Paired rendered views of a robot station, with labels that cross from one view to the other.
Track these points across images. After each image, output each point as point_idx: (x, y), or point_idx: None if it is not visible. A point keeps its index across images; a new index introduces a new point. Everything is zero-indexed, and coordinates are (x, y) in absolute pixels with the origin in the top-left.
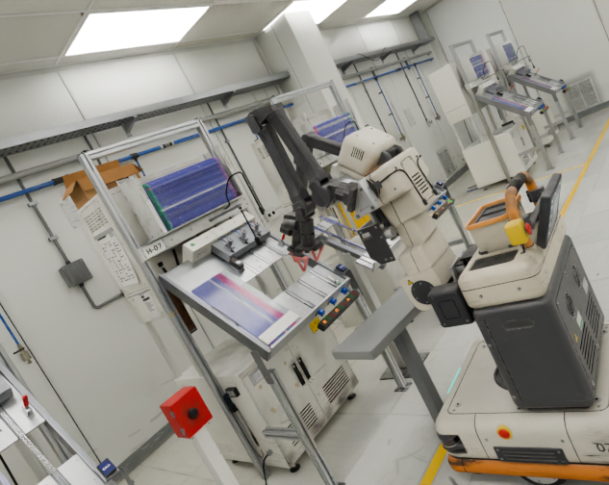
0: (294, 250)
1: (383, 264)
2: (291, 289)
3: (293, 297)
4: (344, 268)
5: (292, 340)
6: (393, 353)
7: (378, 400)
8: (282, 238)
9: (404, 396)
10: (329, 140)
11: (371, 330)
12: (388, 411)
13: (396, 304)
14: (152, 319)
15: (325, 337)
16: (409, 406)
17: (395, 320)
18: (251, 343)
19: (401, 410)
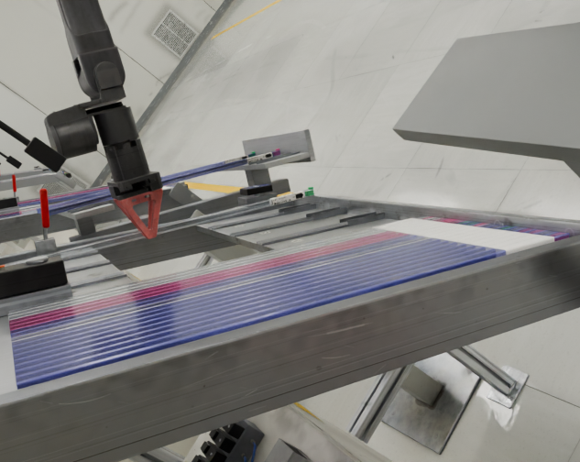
0: (148, 174)
1: (282, 179)
2: (265, 238)
3: (308, 236)
4: (263, 184)
5: (343, 443)
6: (407, 380)
7: (521, 448)
8: (45, 219)
9: (546, 379)
10: None
11: None
12: None
13: (485, 86)
14: None
15: (333, 426)
16: None
17: None
18: (530, 272)
19: None
